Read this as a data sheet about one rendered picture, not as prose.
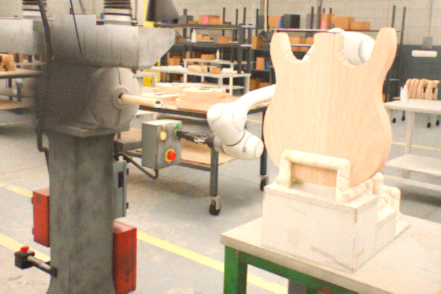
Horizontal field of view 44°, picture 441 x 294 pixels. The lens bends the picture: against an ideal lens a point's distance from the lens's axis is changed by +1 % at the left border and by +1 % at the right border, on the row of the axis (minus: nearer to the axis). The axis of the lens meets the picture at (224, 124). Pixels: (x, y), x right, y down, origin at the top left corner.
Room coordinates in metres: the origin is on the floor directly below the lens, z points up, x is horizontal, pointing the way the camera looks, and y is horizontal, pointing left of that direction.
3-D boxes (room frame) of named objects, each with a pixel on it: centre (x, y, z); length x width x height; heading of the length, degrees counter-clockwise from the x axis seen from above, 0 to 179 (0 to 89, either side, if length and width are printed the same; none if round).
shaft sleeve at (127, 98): (2.03, 0.32, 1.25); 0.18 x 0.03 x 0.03; 51
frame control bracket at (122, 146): (2.32, 0.38, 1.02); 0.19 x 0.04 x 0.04; 141
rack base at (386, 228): (1.52, -0.36, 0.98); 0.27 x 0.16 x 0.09; 55
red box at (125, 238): (2.40, 0.51, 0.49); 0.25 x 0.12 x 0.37; 51
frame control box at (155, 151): (2.37, 0.34, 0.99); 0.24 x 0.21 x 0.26; 51
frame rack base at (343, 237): (1.40, -0.27, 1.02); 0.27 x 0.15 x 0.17; 55
